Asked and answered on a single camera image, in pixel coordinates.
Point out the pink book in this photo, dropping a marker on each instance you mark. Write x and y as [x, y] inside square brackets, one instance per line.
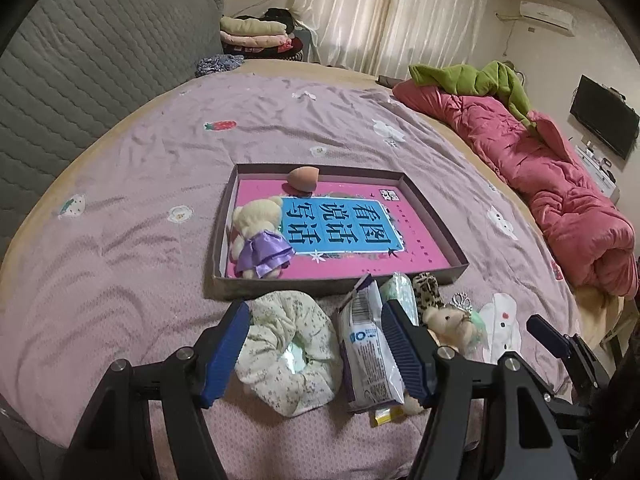
[350, 266]

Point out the dark printed cloth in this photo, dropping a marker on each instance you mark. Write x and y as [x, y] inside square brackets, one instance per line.
[270, 54]

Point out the leopard print scrunchie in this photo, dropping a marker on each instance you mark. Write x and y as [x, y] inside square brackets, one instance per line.
[427, 300]

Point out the blue knitted cloth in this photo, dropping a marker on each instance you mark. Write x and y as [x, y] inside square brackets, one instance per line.
[217, 65]

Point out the pink quilt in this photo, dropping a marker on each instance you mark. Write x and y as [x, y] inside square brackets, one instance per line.
[550, 175]

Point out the white air conditioner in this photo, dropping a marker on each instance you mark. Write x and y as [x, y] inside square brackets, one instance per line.
[547, 15]

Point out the green garment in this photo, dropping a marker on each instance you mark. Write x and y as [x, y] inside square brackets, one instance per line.
[500, 80]

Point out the white shelf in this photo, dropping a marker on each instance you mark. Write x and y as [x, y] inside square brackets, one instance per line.
[597, 175]

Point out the cream curtain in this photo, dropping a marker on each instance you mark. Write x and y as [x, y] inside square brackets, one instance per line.
[390, 15]

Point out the purple printed bedsheet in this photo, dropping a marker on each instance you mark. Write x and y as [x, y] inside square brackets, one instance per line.
[125, 210]

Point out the teddy bear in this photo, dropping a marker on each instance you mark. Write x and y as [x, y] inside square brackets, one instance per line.
[255, 215]
[450, 325]

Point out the pink shallow tray box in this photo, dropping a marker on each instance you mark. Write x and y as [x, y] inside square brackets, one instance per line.
[435, 230]

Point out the folded cream cloth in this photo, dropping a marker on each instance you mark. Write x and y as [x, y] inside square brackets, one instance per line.
[250, 25]

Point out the black garment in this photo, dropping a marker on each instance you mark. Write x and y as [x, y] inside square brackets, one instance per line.
[280, 16]

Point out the folded pink cloth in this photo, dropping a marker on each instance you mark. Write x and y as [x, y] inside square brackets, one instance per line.
[255, 40]

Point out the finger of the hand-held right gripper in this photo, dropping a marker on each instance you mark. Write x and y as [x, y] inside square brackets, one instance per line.
[547, 335]

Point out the teddy bear in purple dress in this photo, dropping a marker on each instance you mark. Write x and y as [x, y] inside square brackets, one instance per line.
[255, 215]

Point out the floral cream scrunchie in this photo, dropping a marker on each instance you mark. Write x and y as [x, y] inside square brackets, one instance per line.
[280, 320]

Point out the grey quilted headboard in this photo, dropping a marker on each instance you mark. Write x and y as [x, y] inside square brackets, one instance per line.
[75, 85]

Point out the orange makeup sponge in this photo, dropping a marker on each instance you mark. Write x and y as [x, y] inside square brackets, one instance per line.
[302, 179]

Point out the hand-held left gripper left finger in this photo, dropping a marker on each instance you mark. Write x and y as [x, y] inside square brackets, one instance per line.
[225, 355]

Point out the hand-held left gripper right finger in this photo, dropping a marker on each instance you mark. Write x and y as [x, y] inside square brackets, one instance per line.
[400, 350]

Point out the small yellow packet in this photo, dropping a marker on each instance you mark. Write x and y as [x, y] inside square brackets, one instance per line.
[387, 416]

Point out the wall television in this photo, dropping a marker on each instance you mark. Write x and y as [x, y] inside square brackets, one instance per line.
[600, 110]

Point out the green tissue packet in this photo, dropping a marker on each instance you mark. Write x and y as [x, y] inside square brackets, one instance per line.
[402, 290]

